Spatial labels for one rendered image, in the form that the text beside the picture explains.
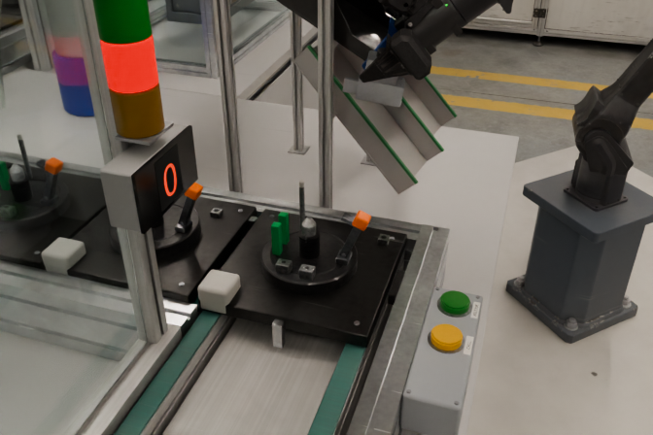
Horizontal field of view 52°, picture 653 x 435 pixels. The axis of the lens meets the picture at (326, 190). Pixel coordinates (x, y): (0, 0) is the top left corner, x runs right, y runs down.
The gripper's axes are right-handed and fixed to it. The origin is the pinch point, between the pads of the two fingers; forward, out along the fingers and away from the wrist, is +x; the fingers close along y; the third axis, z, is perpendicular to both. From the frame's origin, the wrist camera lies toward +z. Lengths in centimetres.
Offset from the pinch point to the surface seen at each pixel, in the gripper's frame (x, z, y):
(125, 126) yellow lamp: 17.8, 16.8, 30.4
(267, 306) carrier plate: 28.1, -13.5, 20.2
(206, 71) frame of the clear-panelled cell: 61, 8, -85
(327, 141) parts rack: 17.2, -7.6, -8.5
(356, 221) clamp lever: 13.3, -13.0, 13.1
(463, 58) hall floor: 39, -111, -352
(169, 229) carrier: 40.2, -0.3, 7.2
